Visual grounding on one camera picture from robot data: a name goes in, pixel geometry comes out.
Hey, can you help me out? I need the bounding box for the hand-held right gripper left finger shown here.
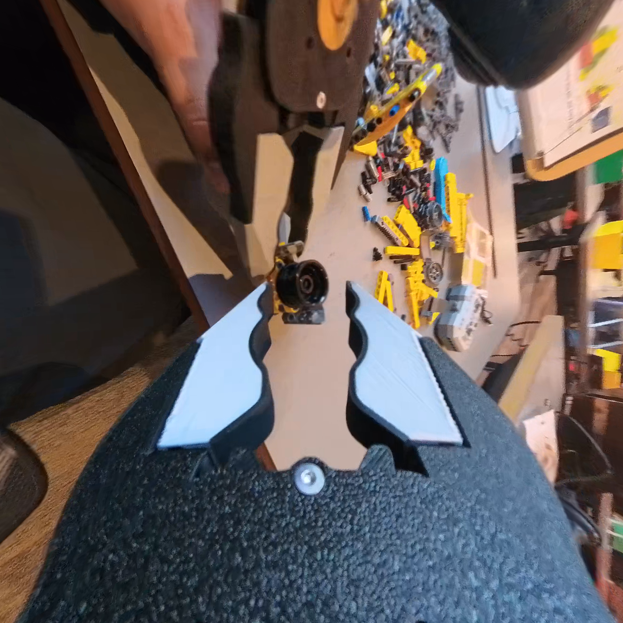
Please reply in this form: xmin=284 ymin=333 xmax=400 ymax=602
xmin=156 ymin=282 xmax=275 ymax=450

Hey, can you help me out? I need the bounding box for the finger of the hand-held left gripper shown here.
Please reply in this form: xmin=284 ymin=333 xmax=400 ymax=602
xmin=254 ymin=134 xmax=297 ymax=245
xmin=291 ymin=127 xmax=347 ymax=240

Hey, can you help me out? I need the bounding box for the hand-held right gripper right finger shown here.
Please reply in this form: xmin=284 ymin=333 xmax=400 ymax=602
xmin=345 ymin=280 xmax=464 ymax=447

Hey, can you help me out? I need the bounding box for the yellow grey toy claw assembly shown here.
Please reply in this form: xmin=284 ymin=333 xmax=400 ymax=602
xmin=269 ymin=213 xmax=328 ymax=326

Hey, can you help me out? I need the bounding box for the black toy wheel rim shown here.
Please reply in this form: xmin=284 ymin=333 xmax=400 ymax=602
xmin=276 ymin=259 xmax=330 ymax=309

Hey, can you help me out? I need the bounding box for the person's left forearm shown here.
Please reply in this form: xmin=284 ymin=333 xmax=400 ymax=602
xmin=66 ymin=0 xmax=168 ymax=91

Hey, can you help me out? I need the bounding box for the person's left hand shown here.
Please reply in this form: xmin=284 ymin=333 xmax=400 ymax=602
xmin=146 ymin=0 xmax=232 ymax=195

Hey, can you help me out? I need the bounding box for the yellow toy vehicle model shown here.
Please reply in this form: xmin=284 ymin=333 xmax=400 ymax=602
xmin=350 ymin=61 xmax=445 ymax=157

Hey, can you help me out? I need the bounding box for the grey toy motor hub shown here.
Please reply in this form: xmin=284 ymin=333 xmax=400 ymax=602
xmin=433 ymin=283 xmax=493 ymax=352

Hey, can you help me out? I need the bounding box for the long yellow toy beam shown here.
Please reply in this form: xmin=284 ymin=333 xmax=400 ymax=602
xmin=373 ymin=270 xmax=395 ymax=313

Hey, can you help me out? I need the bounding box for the heap of yellow toy beams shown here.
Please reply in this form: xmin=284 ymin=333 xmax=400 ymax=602
xmin=374 ymin=202 xmax=441 ymax=330

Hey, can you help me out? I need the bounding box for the pile of small building pieces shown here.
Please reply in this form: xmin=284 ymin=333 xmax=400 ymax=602
xmin=358 ymin=0 xmax=466 ymax=205

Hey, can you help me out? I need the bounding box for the blue curved toy panel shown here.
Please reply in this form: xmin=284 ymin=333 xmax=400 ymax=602
xmin=434 ymin=156 xmax=451 ymax=221

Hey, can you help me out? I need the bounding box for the white stand base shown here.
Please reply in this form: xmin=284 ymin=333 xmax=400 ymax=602
xmin=484 ymin=85 xmax=522 ymax=154

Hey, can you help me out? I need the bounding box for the black chair armrest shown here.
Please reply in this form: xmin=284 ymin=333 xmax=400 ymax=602
xmin=0 ymin=427 xmax=50 ymax=542

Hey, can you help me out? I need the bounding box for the printed paper sheet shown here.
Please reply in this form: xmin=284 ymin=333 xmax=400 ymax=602
xmin=533 ymin=0 xmax=623 ymax=169

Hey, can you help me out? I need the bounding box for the yellow toy frame part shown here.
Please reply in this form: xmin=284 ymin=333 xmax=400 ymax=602
xmin=445 ymin=173 xmax=474 ymax=254

